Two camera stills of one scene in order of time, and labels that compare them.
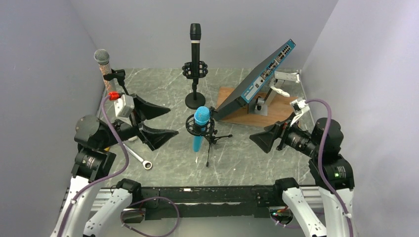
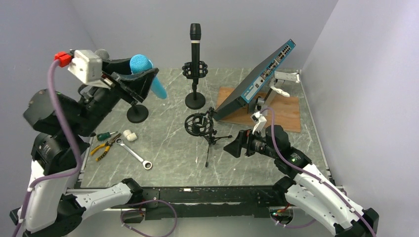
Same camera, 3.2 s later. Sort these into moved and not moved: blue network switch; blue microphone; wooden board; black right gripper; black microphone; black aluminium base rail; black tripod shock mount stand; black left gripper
Moved: black right gripper; black left gripper; blue microphone
Not moved: black tripod shock mount stand; blue network switch; black aluminium base rail; wooden board; black microphone
